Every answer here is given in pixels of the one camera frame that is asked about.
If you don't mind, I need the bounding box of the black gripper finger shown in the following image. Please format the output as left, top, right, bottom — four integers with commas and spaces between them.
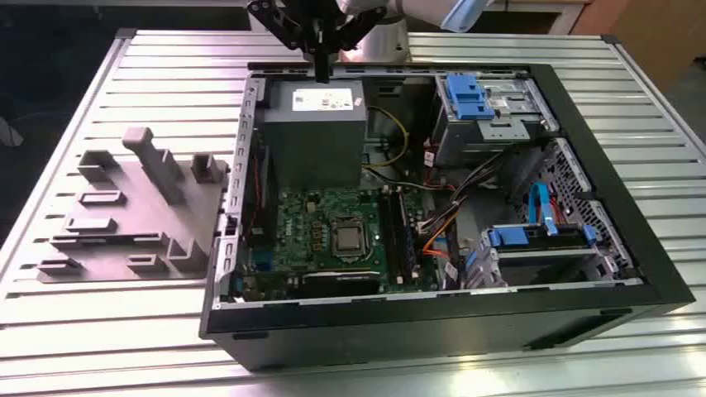
322, 3, 387, 83
246, 0, 325, 83

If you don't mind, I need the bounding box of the blue plastic drive latch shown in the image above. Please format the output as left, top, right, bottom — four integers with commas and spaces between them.
447, 74, 493, 121

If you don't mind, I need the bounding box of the grey power supply unit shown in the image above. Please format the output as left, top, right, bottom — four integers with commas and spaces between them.
258, 78, 370, 191

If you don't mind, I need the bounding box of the metal optical drive cage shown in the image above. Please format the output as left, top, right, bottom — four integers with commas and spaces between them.
433, 74, 558, 166

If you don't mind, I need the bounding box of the metal CPU socket cover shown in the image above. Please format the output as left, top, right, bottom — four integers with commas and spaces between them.
329, 214, 370, 261

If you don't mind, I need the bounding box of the green motherboard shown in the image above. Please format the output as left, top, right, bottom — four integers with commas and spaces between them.
242, 185, 442, 299

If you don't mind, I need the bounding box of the grey parts rack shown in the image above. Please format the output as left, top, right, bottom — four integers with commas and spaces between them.
35, 126, 233, 285

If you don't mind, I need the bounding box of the silver CPU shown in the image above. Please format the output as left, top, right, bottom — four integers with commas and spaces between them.
334, 225, 366, 253

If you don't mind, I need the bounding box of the wooden cabinet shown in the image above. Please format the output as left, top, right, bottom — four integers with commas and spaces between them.
570, 0, 706, 90

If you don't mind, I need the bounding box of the white chair base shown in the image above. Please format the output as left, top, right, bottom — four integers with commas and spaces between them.
0, 117, 24, 148

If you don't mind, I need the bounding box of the hard disk in blue carrier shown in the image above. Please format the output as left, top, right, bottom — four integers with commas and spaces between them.
483, 222, 601, 251

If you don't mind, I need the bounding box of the black graphics card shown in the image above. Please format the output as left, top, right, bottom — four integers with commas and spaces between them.
301, 270, 382, 298

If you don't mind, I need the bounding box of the metal disk bay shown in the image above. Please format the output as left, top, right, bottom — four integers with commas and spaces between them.
462, 225, 630, 289

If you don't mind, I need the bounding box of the black open PC case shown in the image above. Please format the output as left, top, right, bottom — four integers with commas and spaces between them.
198, 61, 697, 372

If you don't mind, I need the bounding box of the yellow wire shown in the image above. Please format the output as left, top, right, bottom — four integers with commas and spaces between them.
366, 106, 410, 169

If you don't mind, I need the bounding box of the black wire bundle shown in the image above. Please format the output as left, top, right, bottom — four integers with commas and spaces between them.
449, 138, 553, 208

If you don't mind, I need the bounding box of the orange wire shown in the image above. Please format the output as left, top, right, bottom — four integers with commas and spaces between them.
422, 210, 462, 260

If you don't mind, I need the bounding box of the blue flat data wire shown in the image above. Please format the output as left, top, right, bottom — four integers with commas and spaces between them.
527, 183, 560, 237

